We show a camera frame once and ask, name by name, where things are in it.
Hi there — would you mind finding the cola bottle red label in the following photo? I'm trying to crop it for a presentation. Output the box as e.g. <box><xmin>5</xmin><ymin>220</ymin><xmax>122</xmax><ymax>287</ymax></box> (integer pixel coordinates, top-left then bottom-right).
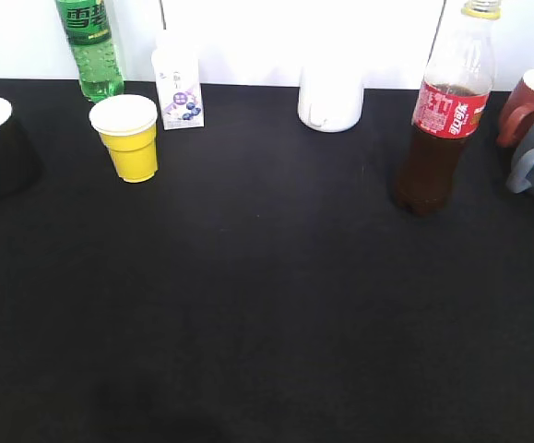
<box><xmin>395</xmin><ymin>1</ymin><xmax>501</xmax><ymax>216</ymax></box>

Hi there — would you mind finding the green sprite bottle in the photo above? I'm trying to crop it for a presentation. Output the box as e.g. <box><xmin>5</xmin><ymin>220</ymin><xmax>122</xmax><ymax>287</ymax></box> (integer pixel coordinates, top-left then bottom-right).
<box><xmin>55</xmin><ymin>0</ymin><xmax>125</xmax><ymax>103</ymax></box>

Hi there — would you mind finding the blueberry milk carton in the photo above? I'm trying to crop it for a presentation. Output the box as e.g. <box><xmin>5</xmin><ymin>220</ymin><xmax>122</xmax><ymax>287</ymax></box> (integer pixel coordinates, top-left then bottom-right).
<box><xmin>151</xmin><ymin>30</ymin><xmax>205</xmax><ymax>130</ymax></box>

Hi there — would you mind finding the yellow plastic cup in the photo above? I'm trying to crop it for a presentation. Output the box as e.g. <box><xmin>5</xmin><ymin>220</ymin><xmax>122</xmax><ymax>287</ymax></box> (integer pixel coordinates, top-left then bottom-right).
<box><xmin>89</xmin><ymin>94</ymin><xmax>159</xmax><ymax>183</ymax></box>

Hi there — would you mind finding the red mug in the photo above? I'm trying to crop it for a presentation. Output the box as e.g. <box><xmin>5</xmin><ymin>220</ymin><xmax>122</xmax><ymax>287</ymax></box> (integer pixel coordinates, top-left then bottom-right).
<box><xmin>496</xmin><ymin>68</ymin><xmax>534</xmax><ymax>149</ymax></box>

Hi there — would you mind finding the white mug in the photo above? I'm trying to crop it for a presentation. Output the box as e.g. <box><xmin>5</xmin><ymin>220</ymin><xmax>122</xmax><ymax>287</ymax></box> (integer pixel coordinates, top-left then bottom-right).
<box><xmin>297</xmin><ymin>65</ymin><xmax>364</xmax><ymax>133</ymax></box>

